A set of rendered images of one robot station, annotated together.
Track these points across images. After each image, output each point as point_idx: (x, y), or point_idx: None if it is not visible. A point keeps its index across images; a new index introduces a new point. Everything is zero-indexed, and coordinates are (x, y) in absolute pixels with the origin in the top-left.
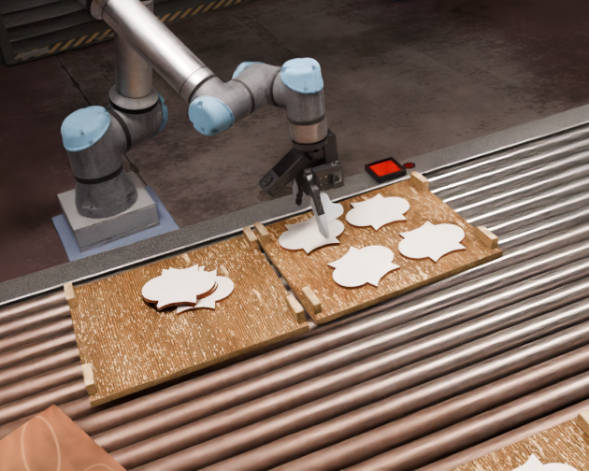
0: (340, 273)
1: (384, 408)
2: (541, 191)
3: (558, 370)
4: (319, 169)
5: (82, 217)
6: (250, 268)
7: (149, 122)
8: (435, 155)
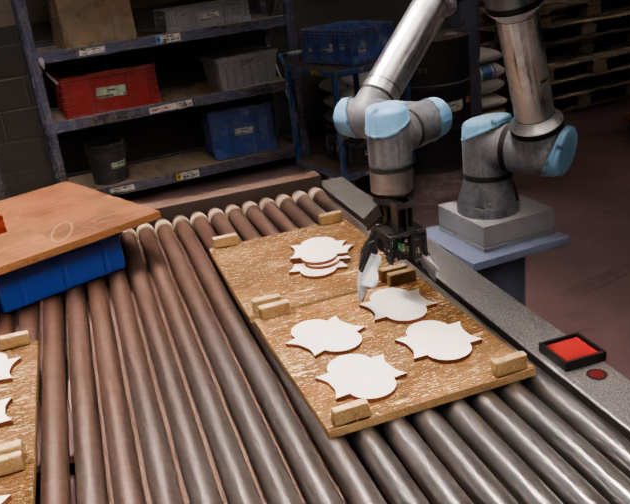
0: (315, 323)
1: (131, 363)
2: (509, 497)
3: (113, 464)
4: (381, 229)
5: None
6: (348, 282)
7: (525, 154)
8: None
